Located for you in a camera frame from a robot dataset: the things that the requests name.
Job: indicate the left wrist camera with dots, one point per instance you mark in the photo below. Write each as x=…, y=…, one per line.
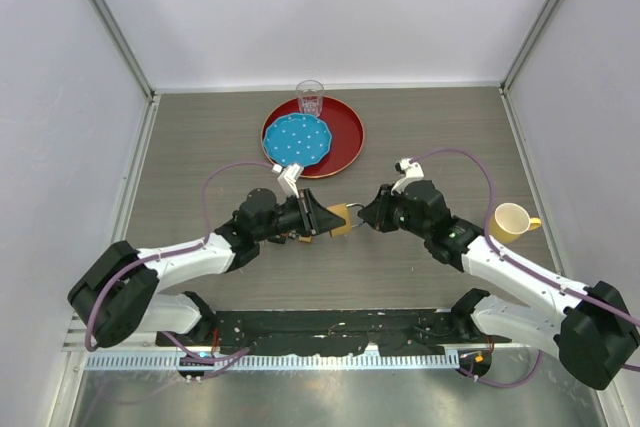
x=287, y=177

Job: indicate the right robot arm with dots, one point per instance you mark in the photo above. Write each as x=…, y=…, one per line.
x=587, y=328

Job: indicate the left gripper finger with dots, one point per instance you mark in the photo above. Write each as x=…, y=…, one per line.
x=327, y=227
x=322, y=213

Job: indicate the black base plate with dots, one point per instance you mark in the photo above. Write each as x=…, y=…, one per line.
x=338, y=333

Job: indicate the blue dotted plate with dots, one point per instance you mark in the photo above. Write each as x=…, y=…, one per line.
x=297, y=138

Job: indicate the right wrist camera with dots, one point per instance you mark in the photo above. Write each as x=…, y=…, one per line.
x=409, y=171

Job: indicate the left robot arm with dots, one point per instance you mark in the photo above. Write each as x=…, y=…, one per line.
x=123, y=292

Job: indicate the slotted cable duct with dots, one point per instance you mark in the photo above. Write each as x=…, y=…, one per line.
x=174, y=360

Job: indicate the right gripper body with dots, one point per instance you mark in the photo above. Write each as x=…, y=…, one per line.
x=395, y=213

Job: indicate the yellow cream mug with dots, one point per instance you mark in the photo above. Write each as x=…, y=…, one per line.
x=510, y=221

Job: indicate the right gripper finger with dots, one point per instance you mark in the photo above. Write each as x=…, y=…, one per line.
x=377, y=208
x=373, y=218

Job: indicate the clear plastic cup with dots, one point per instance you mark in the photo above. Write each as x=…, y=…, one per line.
x=310, y=96

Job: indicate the red round tray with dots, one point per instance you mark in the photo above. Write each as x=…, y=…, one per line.
x=345, y=127

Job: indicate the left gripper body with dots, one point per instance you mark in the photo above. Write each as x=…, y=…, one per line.
x=304, y=204

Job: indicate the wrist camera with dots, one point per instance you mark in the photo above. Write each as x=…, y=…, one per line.
x=287, y=177
x=409, y=171

